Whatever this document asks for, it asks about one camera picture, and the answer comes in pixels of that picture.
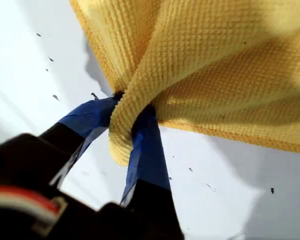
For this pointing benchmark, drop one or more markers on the yellow microfibre towel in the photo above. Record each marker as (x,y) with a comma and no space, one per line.
(202,75)

